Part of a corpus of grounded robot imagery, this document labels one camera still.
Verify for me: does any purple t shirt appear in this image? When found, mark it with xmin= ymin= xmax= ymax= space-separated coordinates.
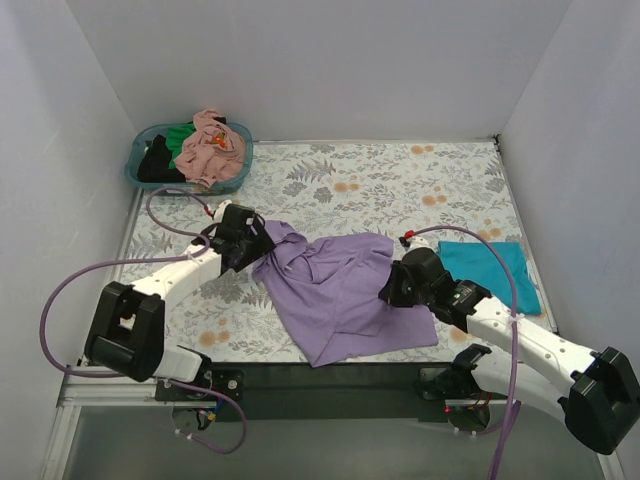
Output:
xmin=253 ymin=220 xmax=438 ymax=367

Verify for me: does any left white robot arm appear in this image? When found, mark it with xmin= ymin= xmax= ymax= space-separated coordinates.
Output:
xmin=84 ymin=202 xmax=275 ymax=400

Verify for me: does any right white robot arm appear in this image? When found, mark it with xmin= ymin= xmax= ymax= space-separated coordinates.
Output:
xmin=379 ymin=241 xmax=639 ymax=455

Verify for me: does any folded teal t shirt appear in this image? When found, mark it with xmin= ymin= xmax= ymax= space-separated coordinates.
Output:
xmin=438 ymin=241 xmax=542 ymax=316

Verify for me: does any floral patterned table mat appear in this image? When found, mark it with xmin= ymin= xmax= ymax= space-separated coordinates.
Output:
xmin=108 ymin=142 xmax=555 ymax=363

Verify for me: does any pink crumpled shirt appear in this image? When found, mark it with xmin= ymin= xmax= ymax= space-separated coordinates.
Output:
xmin=175 ymin=110 xmax=246 ymax=187

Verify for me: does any black shirt in basket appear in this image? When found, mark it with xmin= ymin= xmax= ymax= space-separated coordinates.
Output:
xmin=137 ymin=135 xmax=186 ymax=184

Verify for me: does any green shirt in basket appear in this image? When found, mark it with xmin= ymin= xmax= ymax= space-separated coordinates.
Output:
xmin=165 ymin=122 xmax=196 ymax=169

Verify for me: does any teal plastic laundry basket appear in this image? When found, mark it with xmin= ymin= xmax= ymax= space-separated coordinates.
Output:
xmin=124 ymin=123 xmax=253 ymax=196

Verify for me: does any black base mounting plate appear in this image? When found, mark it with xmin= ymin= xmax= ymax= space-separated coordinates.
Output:
xmin=154 ymin=362 xmax=511 ymax=424

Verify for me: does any aluminium frame rail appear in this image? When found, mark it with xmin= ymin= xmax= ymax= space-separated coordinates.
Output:
xmin=38 ymin=364 xmax=161 ymax=480

